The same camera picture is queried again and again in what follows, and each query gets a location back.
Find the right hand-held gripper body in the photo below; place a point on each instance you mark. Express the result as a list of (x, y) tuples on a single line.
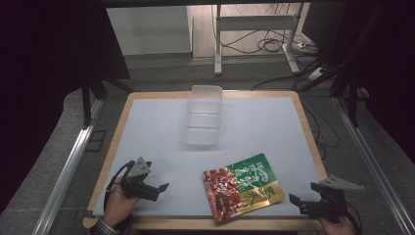
[(330, 204)]

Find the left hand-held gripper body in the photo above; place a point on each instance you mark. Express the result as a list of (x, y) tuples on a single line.
[(136, 185)]

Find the red and green snack packet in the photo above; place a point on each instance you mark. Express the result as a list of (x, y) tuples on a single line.
[(243, 187)]

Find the clear plastic container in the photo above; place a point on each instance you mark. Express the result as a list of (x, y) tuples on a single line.
[(203, 116)]

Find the person's right hand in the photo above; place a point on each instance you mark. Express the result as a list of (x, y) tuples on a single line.
[(336, 227)]

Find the person's left hand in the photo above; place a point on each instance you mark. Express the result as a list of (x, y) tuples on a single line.
[(118, 206)]

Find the black metal stand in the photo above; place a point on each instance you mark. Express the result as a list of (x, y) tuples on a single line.
[(87, 101), (352, 94)]

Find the white power strip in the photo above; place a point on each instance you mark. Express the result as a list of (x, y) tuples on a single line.
[(315, 73)]

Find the dark curtain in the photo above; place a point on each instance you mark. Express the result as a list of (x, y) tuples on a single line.
[(45, 81), (391, 71)]

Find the grey cabinet panel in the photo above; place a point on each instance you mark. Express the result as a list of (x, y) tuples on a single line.
[(148, 31)]

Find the aluminium rail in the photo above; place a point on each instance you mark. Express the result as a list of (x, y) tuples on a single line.
[(67, 169), (375, 169)]

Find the white metal desk frame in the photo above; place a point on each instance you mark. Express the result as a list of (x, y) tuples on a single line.
[(257, 23)]

